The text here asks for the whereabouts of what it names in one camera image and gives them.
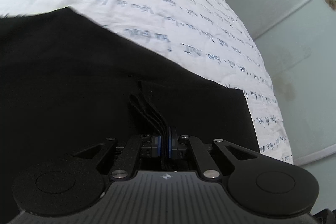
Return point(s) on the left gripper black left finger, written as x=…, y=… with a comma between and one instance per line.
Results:
x=67, y=185

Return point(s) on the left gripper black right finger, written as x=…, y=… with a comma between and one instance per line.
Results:
x=257, y=183

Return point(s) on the black pants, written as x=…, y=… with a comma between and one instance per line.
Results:
x=67, y=84

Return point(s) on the white bedsheet with blue script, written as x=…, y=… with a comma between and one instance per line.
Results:
x=204, y=36

